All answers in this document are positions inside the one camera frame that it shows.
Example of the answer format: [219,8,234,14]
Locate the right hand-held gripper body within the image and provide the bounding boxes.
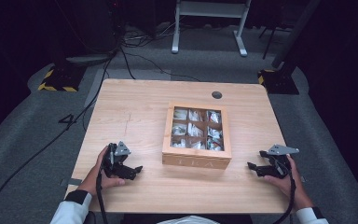
[259,144,300,179]

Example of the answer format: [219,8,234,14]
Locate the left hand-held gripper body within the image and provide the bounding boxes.
[102,141,132,179]

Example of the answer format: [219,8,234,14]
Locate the wooden tea box glass lid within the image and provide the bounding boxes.
[161,102,233,171]

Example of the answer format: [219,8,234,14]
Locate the person's left hand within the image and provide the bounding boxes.
[77,146,127,196]

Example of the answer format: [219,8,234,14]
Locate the person's right hand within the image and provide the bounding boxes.
[263,154,313,213]

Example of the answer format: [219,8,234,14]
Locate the group of tea bags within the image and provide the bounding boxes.
[172,107,224,152]

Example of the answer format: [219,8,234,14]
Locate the person's white shirt torso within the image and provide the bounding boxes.
[157,215,220,224]

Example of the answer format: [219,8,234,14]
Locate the black stand base striped edge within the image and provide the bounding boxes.
[37,64,87,93]
[257,68,300,95]

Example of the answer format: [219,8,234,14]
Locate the dark slanted metal pole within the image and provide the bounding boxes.
[270,0,322,70]

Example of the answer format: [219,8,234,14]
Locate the right hand-held gripper cable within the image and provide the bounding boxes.
[272,169,296,224]

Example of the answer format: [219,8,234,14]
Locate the hand-held gripper cable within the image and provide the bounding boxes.
[95,167,109,224]
[272,169,296,224]

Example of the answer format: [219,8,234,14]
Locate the left hand-held gripper cable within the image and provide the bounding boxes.
[95,167,109,224]

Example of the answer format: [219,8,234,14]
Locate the long black floor cable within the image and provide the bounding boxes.
[0,49,120,224]

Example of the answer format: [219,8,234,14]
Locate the thin black floor cable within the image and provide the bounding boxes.
[119,48,201,82]

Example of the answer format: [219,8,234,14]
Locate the white metal desk frame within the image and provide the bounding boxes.
[171,0,252,58]

